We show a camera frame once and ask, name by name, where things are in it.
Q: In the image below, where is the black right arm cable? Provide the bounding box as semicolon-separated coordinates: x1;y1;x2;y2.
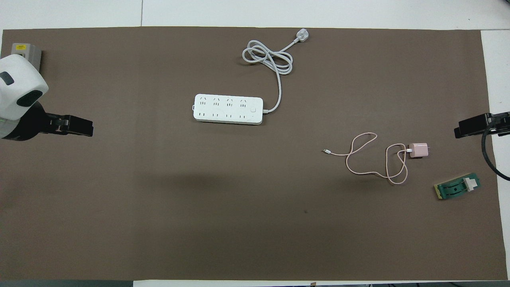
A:
481;116;510;181

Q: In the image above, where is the white power strip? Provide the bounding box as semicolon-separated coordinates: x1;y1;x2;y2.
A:
193;94;264;126

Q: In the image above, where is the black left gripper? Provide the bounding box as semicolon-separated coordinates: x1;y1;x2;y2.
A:
8;102;94;142

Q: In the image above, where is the brown table mat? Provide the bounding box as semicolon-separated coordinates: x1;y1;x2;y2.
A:
0;26;508;281

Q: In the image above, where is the grey on-off switch box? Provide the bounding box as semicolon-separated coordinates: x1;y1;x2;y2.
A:
11;43;42;74

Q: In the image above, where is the white power cord with plug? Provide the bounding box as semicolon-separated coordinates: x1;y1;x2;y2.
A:
242;28;310;114

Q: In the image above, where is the pink USB charger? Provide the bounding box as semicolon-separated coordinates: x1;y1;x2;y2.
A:
410;143;430;159

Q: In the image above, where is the green clip on card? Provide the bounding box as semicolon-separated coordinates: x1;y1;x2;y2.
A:
433;172;481;200

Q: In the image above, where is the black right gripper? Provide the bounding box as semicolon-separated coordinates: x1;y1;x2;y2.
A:
454;112;510;139

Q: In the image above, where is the pink USB cable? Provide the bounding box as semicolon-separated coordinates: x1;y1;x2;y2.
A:
323;133;412;185

